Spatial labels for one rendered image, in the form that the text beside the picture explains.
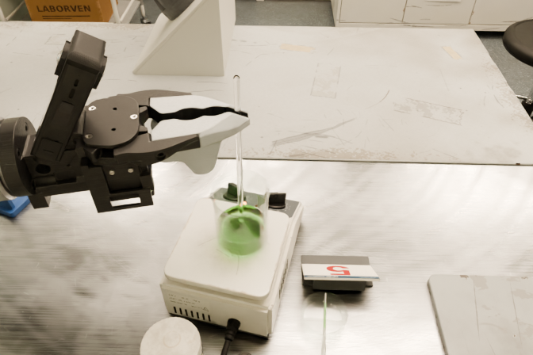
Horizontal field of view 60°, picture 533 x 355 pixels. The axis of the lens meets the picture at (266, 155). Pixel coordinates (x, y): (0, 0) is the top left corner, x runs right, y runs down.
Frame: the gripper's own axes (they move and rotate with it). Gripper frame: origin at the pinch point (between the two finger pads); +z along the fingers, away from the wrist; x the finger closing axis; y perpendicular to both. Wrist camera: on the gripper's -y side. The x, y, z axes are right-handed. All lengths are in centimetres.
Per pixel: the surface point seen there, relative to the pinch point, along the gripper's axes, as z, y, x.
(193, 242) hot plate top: -5.6, 17.2, 0.8
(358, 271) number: 13.9, 23.5, 4.6
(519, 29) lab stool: 116, 52, -97
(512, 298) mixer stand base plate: 31.6, 24.7, 11.2
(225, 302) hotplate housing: -3.0, 19.4, 7.9
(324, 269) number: 9.9, 23.7, 3.3
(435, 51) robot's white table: 51, 26, -48
